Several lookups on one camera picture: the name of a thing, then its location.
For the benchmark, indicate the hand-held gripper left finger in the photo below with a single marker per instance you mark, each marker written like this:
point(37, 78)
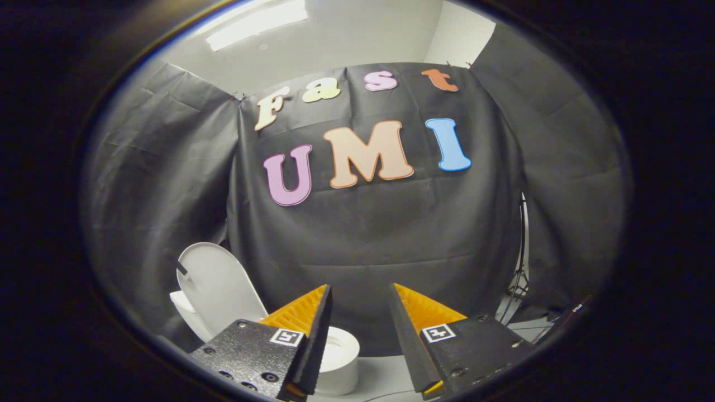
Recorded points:
point(318, 340)

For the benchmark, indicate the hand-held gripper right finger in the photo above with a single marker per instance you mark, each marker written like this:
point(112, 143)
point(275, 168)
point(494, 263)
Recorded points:
point(405, 340)

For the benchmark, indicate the white toilet lid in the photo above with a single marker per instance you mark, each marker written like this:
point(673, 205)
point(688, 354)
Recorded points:
point(218, 285)

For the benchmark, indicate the white toilet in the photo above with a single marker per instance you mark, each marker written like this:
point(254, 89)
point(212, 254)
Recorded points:
point(341, 357)

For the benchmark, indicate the black backdrop cloth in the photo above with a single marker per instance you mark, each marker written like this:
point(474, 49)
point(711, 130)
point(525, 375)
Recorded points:
point(363, 251)

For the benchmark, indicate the black tripod stand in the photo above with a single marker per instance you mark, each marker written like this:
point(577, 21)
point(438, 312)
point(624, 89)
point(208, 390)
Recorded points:
point(523, 240)

